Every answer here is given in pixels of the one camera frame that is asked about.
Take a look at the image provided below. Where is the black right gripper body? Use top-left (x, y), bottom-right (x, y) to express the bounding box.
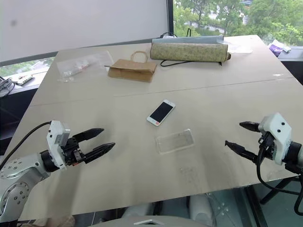
top-left (258, 131), bottom-right (277, 163)

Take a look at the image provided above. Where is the white power adapter with cable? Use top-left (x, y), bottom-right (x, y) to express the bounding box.
top-left (160, 31), bottom-right (178, 39)

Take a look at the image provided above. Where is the purple packet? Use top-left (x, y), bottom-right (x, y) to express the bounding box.
top-left (269, 39), bottom-right (284, 57)

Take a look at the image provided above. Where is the white rounded robot leg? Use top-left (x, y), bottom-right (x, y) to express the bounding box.
top-left (122, 202), bottom-right (157, 218)
top-left (188, 193), bottom-right (216, 226)

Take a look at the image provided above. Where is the white roller blind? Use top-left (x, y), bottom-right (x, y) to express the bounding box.
top-left (0, 0), bottom-right (167, 62)

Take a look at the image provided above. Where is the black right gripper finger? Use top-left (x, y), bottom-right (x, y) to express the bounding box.
top-left (224, 140), bottom-right (260, 165)
top-left (239, 121), bottom-right (261, 132)

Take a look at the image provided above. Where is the clear plastic bag with items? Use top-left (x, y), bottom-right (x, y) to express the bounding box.
top-left (56, 50), bottom-right (114, 83)

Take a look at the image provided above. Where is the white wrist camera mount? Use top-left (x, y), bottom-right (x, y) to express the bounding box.
top-left (258, 113), bottom-right (293, 165)
top-left (46, 120), bottom-right (71, 171)

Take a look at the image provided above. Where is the black table leg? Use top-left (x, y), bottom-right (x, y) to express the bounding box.
top-left (243, 183), bottom-right (269, 227)

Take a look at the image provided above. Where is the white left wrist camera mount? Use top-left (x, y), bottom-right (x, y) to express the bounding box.
top-left (46, 120), bottom-right (71, 171)

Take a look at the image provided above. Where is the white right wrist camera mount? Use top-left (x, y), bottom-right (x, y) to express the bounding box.
top-left (258, 113), bottom-right (293, 165)

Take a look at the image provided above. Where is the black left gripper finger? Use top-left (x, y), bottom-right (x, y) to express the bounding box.
top-left (83, 142), bottom-right (116, 165)
top-left (71, 128), bottom-right (105, 144)

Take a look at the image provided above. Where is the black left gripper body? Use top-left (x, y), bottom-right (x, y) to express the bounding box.
top-left (61, 136), bottom-right (87, 166)

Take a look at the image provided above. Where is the white smartphone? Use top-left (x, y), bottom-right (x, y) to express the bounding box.
top-left (146, 99), bottom-right (177, 127)

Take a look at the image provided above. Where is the rolled floral mat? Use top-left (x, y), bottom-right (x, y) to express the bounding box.
top-left (150, 35), bottom-right (232, 66)

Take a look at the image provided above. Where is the white remote on sill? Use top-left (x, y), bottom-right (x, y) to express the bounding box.
top-left (14, 75), bottom-right (33, 86)

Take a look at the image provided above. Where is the black window pillar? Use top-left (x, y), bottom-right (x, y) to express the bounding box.
top-left (165, 0), bottom-right (175, 36)

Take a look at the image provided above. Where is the brown paper bag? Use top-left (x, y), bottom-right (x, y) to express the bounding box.
top-left (104, 50), bottom-right (158, 83)

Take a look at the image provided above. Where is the clear phone case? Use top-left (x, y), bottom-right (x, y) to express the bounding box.
top-left (155, 128), bottom-right (196, 156)

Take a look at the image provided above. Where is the grey robot torso top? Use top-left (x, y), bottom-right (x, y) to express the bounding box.
top-left (89, 214), bottom-right (202, 227)

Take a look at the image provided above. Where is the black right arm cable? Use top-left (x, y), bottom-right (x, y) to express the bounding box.
top-left (256, 139), bottom-right (303, 216)

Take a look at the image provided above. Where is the thin black cable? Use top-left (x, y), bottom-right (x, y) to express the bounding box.
top-left (160, 59), bottom-right (190, 68)

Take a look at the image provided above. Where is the bundle of grey cables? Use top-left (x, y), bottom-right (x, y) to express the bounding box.
top-left (0, 77), bottom-right (15, 98)

